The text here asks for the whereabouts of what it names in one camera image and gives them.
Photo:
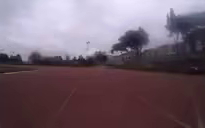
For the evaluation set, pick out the floodlight pole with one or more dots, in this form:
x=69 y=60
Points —
x=88 y=46

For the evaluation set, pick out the red running track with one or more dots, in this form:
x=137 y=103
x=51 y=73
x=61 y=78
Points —
x=100 y=96

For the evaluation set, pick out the dark tree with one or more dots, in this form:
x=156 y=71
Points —
x=131 y=40

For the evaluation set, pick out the row of distant trees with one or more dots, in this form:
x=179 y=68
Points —
x=56 y=59

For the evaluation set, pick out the white painted lane lines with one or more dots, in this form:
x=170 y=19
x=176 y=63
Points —
x=67 y=99

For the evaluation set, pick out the dark fence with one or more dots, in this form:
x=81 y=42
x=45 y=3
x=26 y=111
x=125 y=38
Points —
x=170 y=62

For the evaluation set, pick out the grass field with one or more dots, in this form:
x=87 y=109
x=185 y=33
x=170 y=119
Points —
x=6 y=68

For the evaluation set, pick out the grandstand building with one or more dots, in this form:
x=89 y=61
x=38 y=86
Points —
x=193 y=31

